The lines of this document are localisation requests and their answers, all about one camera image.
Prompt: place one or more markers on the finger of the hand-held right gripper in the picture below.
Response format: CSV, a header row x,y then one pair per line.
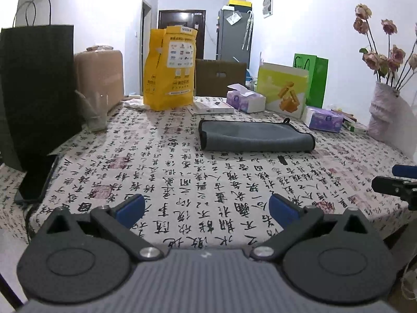
x,y
404,170
389,186

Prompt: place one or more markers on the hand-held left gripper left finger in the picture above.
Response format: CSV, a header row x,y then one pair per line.
x,y
132,207

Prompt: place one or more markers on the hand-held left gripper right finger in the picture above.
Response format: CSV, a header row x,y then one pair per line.
x,y
282,210

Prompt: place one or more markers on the grey towel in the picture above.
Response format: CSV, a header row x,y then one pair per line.
x,y
257,135

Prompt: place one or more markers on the small black tag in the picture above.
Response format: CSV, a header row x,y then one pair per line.
x,y
282,160

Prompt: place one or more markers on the white textured vase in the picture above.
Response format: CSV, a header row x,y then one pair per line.
x,y
384,114

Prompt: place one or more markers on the small green white box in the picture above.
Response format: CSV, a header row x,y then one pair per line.
x,y
353,124

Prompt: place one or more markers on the purple tissue box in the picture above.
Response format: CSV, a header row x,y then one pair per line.
x,y
246,101
324,120

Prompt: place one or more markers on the black phone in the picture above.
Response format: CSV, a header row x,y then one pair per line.
x,y
37,179

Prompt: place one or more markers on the clear glass cup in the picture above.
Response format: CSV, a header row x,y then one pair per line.
x,y
94,112

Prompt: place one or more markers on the crumpled white paper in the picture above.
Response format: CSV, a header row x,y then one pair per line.
x,y
135,103

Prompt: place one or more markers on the bunch of dried pink roses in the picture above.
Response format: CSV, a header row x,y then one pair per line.
x,y
371,58

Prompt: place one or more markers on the yellow-green gift box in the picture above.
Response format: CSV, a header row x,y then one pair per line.
x,y
281,89

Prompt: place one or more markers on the green paper bag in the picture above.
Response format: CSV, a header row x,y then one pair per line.
x,y
317,81

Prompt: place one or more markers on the flat white box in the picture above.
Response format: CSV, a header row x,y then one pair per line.
x,y
211,107

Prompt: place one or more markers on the tan suitcase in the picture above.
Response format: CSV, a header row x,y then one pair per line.
x,y
101,78

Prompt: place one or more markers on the yellow plastic bag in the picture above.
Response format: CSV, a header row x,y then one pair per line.
x,y
169,71

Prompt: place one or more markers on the brown cardboard box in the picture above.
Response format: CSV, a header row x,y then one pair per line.
x,y
220,76

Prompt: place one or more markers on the black paper bag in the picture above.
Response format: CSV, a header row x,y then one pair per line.
x,y
35,91

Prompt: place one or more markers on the grey refrigerator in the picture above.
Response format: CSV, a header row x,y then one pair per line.
x,y
231,39

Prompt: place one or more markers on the hanging folded umbrella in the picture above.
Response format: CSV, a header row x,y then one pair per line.
x,y
247,31

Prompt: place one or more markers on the dark brown door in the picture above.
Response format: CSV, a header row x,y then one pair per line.
x,y
180,19

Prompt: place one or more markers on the paper note on refrigerator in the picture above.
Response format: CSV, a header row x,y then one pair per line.
x,y
234,19

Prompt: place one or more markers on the yellow box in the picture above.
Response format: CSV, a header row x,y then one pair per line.
x,y
240,5

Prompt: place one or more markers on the wall picture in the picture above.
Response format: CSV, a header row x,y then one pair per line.
x,y
267,6

